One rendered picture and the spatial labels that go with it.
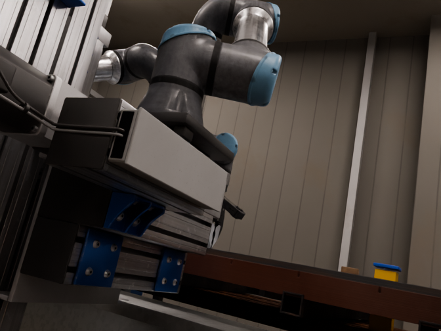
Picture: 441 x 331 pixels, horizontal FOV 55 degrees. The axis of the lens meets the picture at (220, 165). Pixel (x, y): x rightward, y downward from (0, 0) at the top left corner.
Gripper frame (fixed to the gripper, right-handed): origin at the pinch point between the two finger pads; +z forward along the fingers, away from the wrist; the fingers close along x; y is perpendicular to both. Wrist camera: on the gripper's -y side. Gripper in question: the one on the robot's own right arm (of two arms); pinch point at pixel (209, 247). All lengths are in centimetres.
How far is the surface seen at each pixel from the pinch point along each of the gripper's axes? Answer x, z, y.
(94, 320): 20.4, 26.3, 20.1
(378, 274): -0.6, -0.8, -49.6
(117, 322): 20.4, 24.9, 11.6
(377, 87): -252, -183, 8
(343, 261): -242, -22, 17
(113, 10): -153, -236, 266
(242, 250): -242, -17, 110
